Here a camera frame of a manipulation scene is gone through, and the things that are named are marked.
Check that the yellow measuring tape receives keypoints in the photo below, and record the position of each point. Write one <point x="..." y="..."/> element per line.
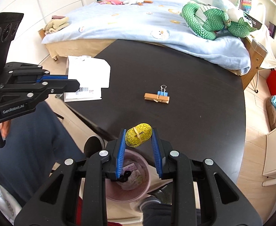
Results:
<point x="138" y="135"/>

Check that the white shelf unit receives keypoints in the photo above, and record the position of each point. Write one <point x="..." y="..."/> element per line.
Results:
<point x="267" y="7"/>

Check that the red cloth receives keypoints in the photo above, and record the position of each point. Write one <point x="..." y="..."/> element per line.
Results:
<point x="80" y="211"/>

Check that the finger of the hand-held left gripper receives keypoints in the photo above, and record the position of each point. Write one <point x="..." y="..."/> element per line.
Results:
<point x="55" y="77"/>
<point x="65" y="86"/>

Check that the person's left shoe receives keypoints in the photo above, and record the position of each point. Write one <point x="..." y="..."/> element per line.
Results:
<point x="92" y="146"/>

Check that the light blue plush toy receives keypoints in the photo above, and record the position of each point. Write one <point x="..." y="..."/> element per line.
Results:
<point x="222" y="3"/>

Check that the black printed card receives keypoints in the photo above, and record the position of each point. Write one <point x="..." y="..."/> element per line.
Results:
<point x="254" y="23"/>

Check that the person's left forearm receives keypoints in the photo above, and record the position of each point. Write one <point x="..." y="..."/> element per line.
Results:
<point x="3" y="202"/>

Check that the green snake plush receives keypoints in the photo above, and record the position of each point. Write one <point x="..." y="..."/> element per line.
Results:
<point x="199" y="21"/>

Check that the beige folded clothes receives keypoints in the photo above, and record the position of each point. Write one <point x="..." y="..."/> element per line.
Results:
<point x="56" y="24"/>

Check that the wooden clothespin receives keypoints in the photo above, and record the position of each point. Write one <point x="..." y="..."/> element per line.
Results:
<point x="154" y="97"/>

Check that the person's left hand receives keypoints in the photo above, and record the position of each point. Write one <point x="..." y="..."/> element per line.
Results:
<point x="4" y="130"/>

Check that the white cardboard box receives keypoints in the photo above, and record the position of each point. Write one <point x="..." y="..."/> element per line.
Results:
<point x="90" y="71"/>

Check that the pink plastic bin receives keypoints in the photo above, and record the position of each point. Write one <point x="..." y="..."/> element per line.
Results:
<point x="128" y="194"/>

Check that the person's leg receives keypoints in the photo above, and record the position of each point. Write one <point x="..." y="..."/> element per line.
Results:
<point x="156" y="213"/>
<point x="34" y="146"/>

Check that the person's left leg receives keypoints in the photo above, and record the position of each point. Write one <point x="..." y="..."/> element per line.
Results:
<point x="34" y="146"/>

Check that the clear plastic bag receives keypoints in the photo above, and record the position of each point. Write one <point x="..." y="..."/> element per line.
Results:
<point x="143" y="169"/>

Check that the dark purple box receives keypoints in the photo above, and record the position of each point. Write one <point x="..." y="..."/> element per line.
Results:
<point x="272" y="30"/>

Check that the person's right leg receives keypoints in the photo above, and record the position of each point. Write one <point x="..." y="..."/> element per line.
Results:
<point x="156" y="213"/>

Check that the white duck plush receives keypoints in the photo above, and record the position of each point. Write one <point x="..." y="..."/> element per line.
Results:
<point x="134" y="1"/>

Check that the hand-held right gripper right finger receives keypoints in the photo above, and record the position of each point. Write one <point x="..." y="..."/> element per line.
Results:
<point x="157" y="155"/>

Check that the rainbow pop bag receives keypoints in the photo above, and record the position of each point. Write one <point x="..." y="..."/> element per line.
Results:
<point x="247" y="4"/>

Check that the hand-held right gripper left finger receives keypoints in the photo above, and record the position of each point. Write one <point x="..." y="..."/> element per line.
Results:
<point x="120" y="153"/>

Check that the blue binder clip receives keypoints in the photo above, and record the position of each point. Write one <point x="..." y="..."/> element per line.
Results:
<point x="162" y="93"/>

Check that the white folding chair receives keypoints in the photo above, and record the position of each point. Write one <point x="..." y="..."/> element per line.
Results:
<point x="270" y="56"/>

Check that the pink plush toy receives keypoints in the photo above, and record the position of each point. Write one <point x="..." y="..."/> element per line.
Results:
<point x="112" y="1"/>

